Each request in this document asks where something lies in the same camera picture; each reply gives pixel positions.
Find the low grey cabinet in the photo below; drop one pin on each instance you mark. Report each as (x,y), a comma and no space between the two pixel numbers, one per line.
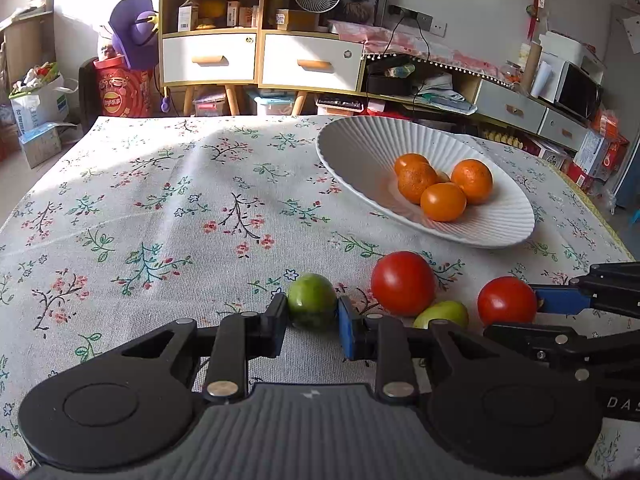
(510,107)

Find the small red tomato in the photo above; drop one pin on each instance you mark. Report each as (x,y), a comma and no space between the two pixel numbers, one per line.
(506,301)

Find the black round case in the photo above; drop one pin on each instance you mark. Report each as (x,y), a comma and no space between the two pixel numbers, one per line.
(387,85)

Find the cardboard tube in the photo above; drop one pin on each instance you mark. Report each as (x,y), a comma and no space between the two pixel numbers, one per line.
(530,65)

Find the purple hat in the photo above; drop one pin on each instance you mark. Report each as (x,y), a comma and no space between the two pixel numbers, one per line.
(132,35)

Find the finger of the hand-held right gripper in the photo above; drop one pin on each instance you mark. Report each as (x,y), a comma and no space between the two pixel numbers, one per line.
(560,299)
(540,342)

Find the microwave oven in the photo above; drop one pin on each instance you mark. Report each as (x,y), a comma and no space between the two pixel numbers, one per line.
(577,90)

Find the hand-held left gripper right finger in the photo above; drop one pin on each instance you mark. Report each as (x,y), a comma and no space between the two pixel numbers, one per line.
(347,332)

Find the black chair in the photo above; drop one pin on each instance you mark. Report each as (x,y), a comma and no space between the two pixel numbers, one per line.
(87,90)

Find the wooden cabinet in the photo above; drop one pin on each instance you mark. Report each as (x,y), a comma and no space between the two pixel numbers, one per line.
(260,60)

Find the tissue box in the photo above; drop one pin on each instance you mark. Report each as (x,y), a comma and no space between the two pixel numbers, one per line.
(40,142)

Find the floral tablecloth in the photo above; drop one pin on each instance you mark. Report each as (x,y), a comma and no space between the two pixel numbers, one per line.
(150,200)

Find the white cabinet drawer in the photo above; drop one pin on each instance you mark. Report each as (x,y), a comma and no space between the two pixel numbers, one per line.
(180,60)
(280,62)

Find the green round fruit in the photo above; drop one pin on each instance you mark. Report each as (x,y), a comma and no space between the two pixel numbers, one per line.
(445,312)
(311,301)

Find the pink cloth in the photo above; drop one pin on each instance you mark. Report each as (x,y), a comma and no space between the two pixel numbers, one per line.
(450,57)

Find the white paper bag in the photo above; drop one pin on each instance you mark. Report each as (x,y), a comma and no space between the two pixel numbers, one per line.
(40,105)

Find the smooth orange tomato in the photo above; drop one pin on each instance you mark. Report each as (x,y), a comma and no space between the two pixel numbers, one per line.
(443,202)

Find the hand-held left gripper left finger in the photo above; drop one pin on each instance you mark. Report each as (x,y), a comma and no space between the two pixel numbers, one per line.
(277,330)

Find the clear storage box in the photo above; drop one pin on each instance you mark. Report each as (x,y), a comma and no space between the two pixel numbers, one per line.
(210,105)
(272,105)

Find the large orange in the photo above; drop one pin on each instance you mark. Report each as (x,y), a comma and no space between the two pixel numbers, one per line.
(472,181)

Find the large red tomato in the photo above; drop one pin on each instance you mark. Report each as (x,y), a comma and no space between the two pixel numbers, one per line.
(403,282)

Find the white ribbed plate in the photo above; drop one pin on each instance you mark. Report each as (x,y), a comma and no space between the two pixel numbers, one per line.
(360,160)

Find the mandarin orange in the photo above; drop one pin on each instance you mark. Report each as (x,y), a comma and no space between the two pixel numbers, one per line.
(410,159)
(416,183)

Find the red bucket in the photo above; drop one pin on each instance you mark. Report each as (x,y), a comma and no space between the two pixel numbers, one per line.
(122,92)

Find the wooden shelf unit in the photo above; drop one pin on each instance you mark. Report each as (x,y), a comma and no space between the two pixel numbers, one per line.
(25,45)

